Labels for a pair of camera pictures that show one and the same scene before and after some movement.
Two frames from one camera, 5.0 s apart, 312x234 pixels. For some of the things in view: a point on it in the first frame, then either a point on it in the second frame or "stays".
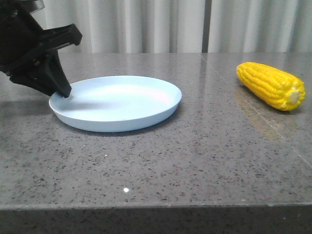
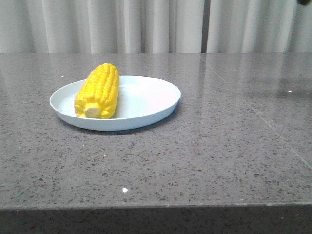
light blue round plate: [116, 103] stays
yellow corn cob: [280, 89] → [97, 95]
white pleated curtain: [161, 26] stays
